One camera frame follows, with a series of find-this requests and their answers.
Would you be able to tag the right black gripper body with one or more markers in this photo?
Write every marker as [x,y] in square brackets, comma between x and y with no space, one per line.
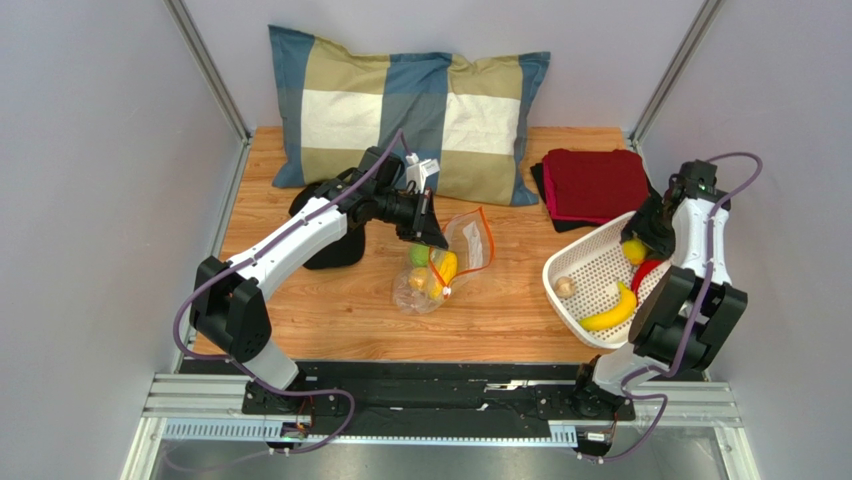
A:
[651,230]

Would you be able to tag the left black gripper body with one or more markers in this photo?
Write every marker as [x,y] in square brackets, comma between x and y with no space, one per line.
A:
[400,211]

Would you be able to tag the yellow toy mango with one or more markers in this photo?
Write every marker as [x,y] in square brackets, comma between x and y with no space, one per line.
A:
[635,251]
[444,268]

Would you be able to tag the green toy vegetable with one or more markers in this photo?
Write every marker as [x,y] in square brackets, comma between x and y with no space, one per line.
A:
[420,255]

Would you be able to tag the red toy chili pepper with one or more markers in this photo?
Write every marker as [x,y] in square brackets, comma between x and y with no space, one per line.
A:
[643,270]

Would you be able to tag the clear zip top bag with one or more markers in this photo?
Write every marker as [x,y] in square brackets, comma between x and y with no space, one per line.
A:
[470,237]

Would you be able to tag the brown toy potato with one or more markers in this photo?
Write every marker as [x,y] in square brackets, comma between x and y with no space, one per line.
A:
[419,278]

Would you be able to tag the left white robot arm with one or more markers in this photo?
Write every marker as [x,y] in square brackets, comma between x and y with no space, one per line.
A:
[228,303]

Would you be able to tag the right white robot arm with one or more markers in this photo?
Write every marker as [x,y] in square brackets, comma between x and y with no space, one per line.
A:
[693,308]

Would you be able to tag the yellow toy banana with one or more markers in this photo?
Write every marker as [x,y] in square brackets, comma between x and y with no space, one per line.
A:
[620,313]

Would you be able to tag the white perforated plastic basket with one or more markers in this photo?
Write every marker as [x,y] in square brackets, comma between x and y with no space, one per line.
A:
[596,263]

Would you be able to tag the dark red folded cloth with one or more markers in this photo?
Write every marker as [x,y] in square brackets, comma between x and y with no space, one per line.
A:
[592,183]

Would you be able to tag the beige toy garlic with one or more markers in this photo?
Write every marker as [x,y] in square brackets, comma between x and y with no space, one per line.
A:
[565,287]

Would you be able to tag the checkered blue beige pillow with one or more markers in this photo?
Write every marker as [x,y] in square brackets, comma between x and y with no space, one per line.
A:
[469,116]

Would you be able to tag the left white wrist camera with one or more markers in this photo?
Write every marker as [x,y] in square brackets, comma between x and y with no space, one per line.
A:
[417,172]

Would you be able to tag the aluminium frame rail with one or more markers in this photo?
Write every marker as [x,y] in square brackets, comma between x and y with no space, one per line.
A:
[205,407]

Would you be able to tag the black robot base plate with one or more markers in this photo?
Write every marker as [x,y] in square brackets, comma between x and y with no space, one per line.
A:
[434,400]

